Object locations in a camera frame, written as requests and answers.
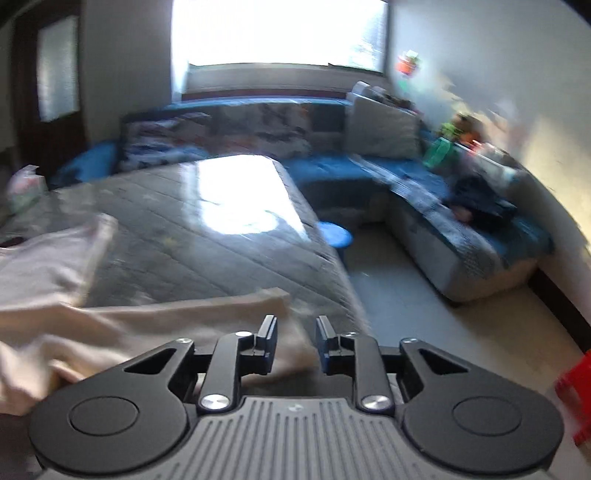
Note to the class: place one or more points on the dark wooden door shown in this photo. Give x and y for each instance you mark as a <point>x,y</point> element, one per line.
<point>55,92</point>

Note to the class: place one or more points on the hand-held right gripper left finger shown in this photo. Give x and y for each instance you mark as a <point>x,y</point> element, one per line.
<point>268,342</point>

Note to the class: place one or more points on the beige garment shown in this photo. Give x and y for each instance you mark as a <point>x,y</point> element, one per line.
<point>138,323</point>

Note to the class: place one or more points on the tissue box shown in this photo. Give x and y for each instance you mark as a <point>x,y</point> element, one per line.
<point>25,187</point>

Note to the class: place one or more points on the window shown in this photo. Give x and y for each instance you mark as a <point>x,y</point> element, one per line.
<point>277,32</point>

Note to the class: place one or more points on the blue round stool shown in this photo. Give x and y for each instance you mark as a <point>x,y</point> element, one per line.
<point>336,234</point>

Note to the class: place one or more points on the butterfly patterned pillow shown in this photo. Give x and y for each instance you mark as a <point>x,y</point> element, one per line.
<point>161,143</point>
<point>263,129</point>

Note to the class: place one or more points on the red plastic stool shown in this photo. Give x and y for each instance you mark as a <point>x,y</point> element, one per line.
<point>575,397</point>

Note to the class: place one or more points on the dark clothes pile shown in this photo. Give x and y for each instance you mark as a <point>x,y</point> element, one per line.
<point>482,203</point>

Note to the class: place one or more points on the plush toys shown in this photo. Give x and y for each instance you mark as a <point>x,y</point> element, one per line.
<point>459,127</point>

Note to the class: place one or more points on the grey pillow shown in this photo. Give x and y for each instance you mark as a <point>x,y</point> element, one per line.
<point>383,127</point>

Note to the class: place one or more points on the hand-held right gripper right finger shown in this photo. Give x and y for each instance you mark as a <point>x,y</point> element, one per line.
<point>324,344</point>

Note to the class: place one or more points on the white plastic bag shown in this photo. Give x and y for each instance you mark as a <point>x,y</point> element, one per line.
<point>503,168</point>

